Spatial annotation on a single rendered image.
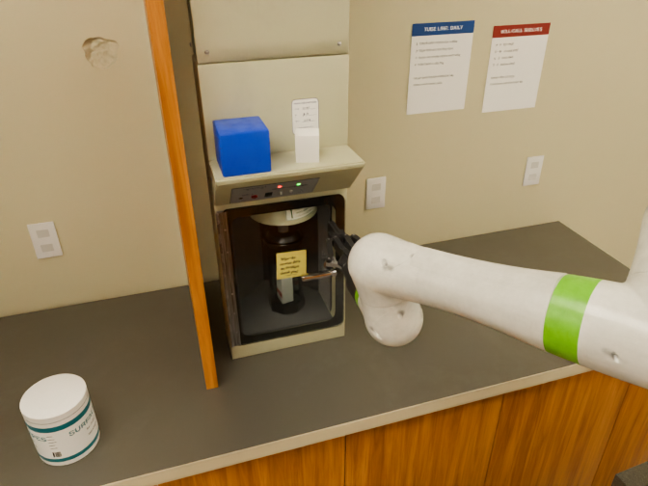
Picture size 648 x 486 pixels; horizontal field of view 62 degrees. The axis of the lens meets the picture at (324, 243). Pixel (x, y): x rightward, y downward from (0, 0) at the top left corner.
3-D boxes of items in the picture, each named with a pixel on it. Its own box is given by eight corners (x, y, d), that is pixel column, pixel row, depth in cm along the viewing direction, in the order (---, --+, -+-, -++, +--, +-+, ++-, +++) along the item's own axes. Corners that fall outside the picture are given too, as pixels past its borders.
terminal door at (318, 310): (233, 345, 143) (218, 209, 123) (342, 323, 151) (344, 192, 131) (233, 347, 142) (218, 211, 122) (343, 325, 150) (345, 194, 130)
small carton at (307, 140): (296, 154, 120) (295, 127, 117) (318, 153, 120) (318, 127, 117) (295, 162, 115) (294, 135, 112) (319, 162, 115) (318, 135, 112)
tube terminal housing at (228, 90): (218, 306, 166) (184, 43, 128) (319, 287, 174) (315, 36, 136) (231, 360, 145) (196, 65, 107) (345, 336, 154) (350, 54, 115)
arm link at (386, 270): (544, 369, 75) (574, 317, 81) (540, 310, 68) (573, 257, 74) (344, 300, 98) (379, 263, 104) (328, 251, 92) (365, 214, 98)
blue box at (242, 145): (216, 160, 117) (211, 120, 112) (261, 155, 119) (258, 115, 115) (223, 177, 108) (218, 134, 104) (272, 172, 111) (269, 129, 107)
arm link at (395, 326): (385, 367, 99) (438, 343, 101) (369, 319, 92) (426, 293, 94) (358, 322, 111) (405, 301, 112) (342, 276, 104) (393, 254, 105)
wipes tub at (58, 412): (42, 427, 126) (24, 380, 118) (101, 414, 129) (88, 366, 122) (34, 473, 115) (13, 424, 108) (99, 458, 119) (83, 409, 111)
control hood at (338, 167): (212, 202, 122) (207, 160, 117) (347, 183, 130) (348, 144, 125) (219, 225, 112) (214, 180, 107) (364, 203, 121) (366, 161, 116)
